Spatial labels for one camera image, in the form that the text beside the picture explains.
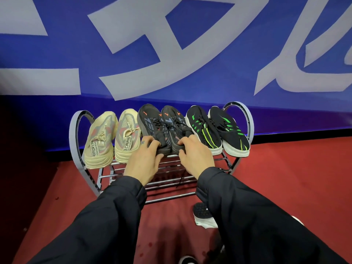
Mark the person's left hand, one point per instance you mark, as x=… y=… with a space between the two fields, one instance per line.
x=141 y=164

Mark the person's black white-soled shoe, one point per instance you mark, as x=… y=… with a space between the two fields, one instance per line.
x=204 y=214
x=187 y=260

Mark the black sneaker with orange mark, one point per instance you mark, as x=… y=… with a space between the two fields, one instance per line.
x=150 y=120
x=173 y=120

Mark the person's right forearm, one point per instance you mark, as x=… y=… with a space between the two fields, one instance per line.
x=255 y=225

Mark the black sneaker with green stripes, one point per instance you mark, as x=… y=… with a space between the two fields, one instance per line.
x=202 y=129
x=231 y=134

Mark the person's left thumb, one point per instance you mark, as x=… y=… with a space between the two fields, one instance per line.
x=160 y=159

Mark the grey metal shoe rack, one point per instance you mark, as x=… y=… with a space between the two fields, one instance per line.
x=165 y=180

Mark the person's left forearm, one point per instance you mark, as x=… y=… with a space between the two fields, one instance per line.
x=104 y=225

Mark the beige knit sneaker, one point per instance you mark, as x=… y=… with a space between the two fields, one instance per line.
x=127 y=134
x=99 y=145

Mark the person's right hand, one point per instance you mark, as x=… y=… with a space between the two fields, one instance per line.
x=196 y=158

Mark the person's left middle finger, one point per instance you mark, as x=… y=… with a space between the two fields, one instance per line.
x=147 y=142

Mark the person's right thumb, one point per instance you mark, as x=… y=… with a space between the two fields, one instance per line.
x=182 y=156

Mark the blue white printed banner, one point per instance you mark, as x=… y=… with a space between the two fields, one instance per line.
x=176 y=65

